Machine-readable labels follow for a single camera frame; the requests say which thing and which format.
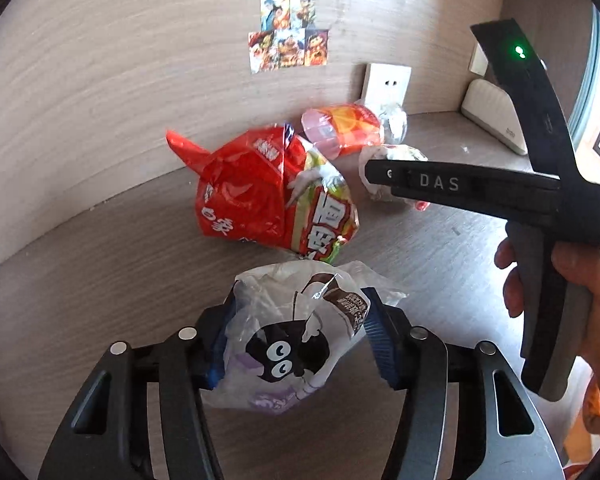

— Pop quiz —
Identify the orange snack bag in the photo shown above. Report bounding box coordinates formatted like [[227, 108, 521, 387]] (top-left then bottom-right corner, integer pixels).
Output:
[[301, 102, 385, 158]]

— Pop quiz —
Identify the white wall socket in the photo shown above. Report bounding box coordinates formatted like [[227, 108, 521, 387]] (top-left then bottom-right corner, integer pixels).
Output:
[[362, 62, 412, 106], [469, 42, 491, 76]]

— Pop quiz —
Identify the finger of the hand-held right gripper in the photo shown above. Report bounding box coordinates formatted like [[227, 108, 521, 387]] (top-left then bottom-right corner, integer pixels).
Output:
[[364, 159, 562, 222]]

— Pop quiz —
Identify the cream toaster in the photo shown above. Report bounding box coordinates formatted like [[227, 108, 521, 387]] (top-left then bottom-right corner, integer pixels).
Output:
[[461, 78, 530, 156]]

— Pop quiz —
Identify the crumpled clear plastic wrap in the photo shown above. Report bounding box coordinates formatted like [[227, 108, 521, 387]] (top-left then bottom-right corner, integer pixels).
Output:
[[375, 102, 408, 143]]

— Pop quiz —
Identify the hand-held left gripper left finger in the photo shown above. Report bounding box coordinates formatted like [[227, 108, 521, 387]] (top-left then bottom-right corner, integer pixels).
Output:
[[37, 304, 236, 480]]

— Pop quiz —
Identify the cluster of picture stickers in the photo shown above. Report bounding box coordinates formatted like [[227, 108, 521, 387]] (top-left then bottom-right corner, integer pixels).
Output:
[[247, 0, 330, 73]]

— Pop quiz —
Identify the white printed wrapper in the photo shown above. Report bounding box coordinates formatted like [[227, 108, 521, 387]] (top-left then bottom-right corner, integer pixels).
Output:
[[358, 144, 431, 212]]

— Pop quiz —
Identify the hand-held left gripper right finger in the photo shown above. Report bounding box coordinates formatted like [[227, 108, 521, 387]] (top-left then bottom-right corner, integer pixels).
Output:
[[362, 287, 566, 480]]

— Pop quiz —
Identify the red snack bag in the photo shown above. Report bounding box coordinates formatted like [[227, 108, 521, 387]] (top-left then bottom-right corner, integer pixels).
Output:
[[166, 124, 360, 265]]

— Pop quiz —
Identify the white cartoon snack bag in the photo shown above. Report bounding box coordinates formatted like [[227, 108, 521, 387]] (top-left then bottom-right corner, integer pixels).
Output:
[[202, 260, 410, 413]]

